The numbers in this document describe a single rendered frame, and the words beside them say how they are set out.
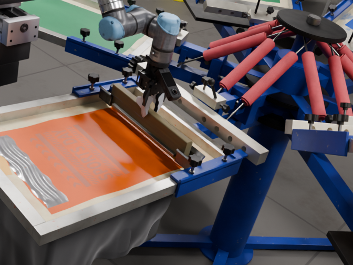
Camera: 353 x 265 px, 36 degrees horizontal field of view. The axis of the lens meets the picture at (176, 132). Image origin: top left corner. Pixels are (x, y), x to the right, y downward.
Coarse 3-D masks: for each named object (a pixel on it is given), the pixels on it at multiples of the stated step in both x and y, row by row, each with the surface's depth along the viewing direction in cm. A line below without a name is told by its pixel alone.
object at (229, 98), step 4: (224, 92) 221; (224, 96) 218; (228, 96) 219; (232, 96) 219; (200, 100) 210; (228, 100) 216; (232, 100) 217; (228, 104) 217; (232, 104) 219; (232, 108) 221; (216, 112) 214
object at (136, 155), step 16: (128, 144) 188; (144, 144) 191; (128, 160) 180; (144, 160) 182; (160, 160) 185; (48, 176) 164; (128, 176) 173; (144, 176) 175; (32, 192) 156; (64, 192) 159; (80, 192) 161; (96, 192) 163; (48, 208) 152; (64, 208) 153
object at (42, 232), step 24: (72, 96) 199; (96, 96) 205; (0, 120) 181; (168, 120) 207; (216, 144) 196; (0, 192) 150; (144, 192) 162; (168, 192) 169; (24, 216) 142; (72, 216) 146; (96, 216) 150; (48, 240) 141
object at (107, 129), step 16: (96, 112) 201; (112, 112) 204; (32, 128) 182; (48, 128) 185; (96, 128) 192; (112, 128) 194; (128, 128) 197; (16, 144) 173; (112, 144) 186; (32, 160) 168
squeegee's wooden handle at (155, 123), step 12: (120, 84) 201; (120, 96) 198; (132, 96) 196; (132, 108) 195; (144, 120) 191; (156, 120) 187; (156, 132) 188; (168, 132) 184; (180, 132) 182; (168, 144) 185; (180, 144) 181
